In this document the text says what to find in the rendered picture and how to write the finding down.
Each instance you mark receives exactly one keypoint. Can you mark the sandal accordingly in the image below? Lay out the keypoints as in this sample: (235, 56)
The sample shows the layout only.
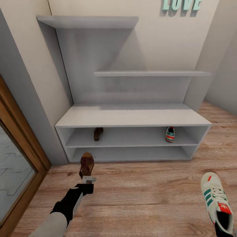
(97, 132)
(87, 164)

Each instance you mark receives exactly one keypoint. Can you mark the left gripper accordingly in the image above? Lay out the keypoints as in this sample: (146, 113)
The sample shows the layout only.
(88, 188)

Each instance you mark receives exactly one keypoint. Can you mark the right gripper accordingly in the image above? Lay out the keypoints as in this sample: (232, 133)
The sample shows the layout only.
(221, 233)

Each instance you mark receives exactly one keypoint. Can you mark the door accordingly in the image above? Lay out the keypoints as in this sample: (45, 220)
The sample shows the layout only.
(23, 163)

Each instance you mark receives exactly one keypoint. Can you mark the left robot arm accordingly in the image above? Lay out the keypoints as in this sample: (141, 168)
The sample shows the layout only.
(55, 224)

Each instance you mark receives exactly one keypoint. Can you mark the gym shoe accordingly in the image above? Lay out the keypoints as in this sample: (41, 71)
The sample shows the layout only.
(217, 205)
(170, 133)

